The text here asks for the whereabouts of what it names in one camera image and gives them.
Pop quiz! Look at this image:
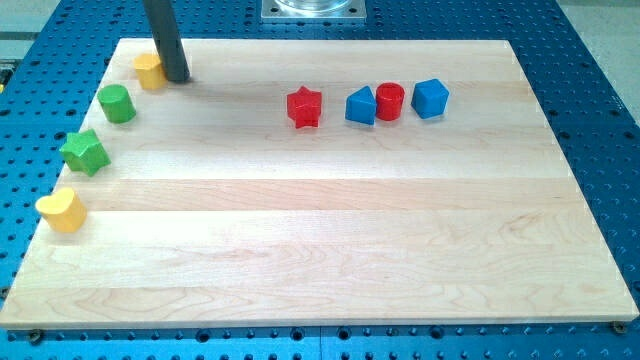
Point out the red star block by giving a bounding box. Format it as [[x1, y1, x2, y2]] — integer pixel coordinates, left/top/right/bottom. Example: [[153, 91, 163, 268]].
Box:
[[286, 86, 322, 129]]

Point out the green star block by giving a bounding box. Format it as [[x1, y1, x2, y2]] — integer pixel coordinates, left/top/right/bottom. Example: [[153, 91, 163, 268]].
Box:
[[60, 129, 111, 177]]

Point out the red cylinder block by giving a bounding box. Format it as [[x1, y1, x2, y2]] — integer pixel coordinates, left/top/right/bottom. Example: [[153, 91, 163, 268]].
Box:
[[375, 82, 405, 121]]

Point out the yellow hexagon block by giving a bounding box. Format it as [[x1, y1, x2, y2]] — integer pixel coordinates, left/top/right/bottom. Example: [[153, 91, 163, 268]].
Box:
[[133, 53, 167, 90]]

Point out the blue triangle block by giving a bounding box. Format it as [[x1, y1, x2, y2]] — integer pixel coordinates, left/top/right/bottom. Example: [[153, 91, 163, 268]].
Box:
[[345, 86, 377, 125]]

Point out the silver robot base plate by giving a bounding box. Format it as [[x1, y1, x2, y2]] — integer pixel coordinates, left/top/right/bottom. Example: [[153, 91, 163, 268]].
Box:
[[260, 0, 367, 23]]

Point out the yellow heart block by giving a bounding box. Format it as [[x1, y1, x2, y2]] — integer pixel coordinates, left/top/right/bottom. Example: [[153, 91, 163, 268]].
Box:
[[35, 187, 88, 233]]

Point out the green cylinder block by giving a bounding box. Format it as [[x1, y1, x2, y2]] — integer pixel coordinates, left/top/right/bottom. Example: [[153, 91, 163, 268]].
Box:
[[97, 84, 137, 124]]

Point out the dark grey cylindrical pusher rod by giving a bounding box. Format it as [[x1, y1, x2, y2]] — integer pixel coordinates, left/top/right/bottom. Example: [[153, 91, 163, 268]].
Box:
[[143, 0, 190, 83]]

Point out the blue cube block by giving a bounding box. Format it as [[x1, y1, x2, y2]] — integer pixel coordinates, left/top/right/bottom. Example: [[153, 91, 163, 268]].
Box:
[[411, 79, 449, 119]]

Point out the blue perforated metal table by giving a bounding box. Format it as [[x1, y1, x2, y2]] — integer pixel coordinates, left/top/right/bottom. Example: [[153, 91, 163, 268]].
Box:
[[1, 0, 639, 359]]

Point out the light wooden board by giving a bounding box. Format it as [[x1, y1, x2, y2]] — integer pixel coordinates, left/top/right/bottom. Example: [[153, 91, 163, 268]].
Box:
[[1, 38, 638, 330]]

